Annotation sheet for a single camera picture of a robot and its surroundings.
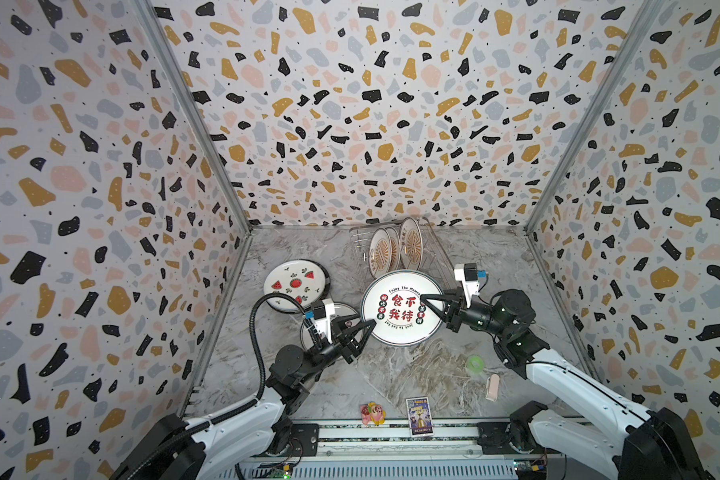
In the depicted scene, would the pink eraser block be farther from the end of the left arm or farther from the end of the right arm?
the end of the left arm

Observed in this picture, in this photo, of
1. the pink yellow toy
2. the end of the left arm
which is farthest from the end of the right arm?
the pink yellow toy

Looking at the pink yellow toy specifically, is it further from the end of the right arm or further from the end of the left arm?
the end of the right arm

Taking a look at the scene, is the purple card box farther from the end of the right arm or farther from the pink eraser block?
the end of the right arm

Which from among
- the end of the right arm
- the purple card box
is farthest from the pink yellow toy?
the end of the right arm

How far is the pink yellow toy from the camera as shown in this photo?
0.76 metres

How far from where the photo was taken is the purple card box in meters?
0.76

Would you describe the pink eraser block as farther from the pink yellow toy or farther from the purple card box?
the pink yellow toy

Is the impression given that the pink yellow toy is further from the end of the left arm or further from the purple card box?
the end of the left arm

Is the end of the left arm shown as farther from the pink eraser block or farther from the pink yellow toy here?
the pink eraser block

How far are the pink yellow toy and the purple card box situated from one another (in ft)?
0.23
